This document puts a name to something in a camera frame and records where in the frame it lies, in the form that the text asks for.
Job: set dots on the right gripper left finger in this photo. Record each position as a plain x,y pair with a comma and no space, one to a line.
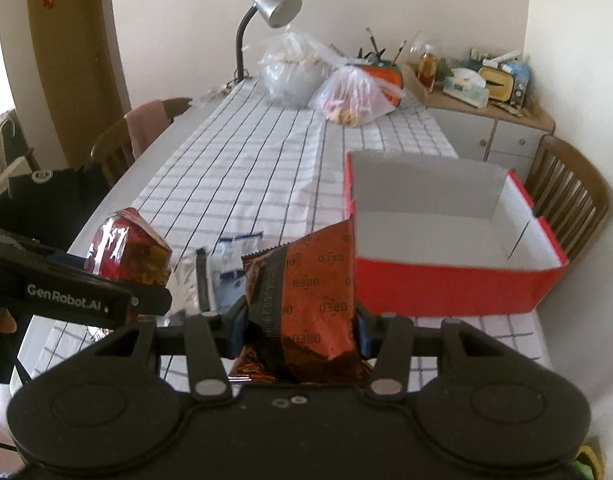
205,339

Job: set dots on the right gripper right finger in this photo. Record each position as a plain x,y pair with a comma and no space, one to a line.
392,341

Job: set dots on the red Oreo snack packet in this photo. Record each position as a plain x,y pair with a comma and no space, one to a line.
301,312

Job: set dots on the red shiny snack bag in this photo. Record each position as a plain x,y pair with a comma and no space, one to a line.
126,248

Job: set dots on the plastic bag with pink snacks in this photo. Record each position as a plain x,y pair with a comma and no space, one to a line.
352,97

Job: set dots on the light blue sachet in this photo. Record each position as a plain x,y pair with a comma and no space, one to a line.
228,289

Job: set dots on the person's black clothing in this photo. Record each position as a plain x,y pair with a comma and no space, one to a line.
52,206

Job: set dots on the white blue snack packet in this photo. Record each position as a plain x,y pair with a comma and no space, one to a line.
230,250

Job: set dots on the red cardboard box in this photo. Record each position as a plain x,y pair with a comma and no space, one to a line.
438,236

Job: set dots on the left wooden chair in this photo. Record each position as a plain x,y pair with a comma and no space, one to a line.
112,151

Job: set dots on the wooden chair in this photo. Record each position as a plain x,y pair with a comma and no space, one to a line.
569,192
112,151

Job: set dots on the white grid tablecloth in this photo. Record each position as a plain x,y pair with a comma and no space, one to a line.
257,167

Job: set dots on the pink cloth on chair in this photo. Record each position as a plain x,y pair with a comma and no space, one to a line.
145,124

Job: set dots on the brown wooden door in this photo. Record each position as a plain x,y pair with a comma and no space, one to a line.
78,59

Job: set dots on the right wooden chair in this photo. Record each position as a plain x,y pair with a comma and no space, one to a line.
569,192

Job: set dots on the white sideboard cabinet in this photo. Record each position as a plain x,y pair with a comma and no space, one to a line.
489,134

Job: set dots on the orange storage basket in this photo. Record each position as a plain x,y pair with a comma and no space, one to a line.
390,80

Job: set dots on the green tissue box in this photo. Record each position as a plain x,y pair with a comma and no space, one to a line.
466,86

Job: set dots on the amber glass bottle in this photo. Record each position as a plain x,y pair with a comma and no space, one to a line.
427,67

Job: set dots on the large clear plastic bag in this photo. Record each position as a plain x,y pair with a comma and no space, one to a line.
294,66

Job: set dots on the silver desk lamp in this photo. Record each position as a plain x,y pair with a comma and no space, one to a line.
275,13

